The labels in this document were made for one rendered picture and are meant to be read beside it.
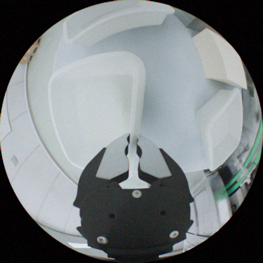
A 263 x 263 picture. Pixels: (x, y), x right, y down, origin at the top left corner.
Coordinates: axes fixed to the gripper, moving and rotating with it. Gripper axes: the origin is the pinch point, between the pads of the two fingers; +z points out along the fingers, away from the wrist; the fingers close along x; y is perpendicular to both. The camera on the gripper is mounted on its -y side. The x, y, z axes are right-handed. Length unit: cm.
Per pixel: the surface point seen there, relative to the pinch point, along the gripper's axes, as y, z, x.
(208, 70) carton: -15.1, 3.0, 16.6
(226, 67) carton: -15.7, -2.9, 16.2
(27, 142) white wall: 78, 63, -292
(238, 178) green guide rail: 16, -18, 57
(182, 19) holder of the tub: -32.0, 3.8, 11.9
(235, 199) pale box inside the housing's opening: 33, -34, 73
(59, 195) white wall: 266, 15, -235
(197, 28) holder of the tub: -30.3, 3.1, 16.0
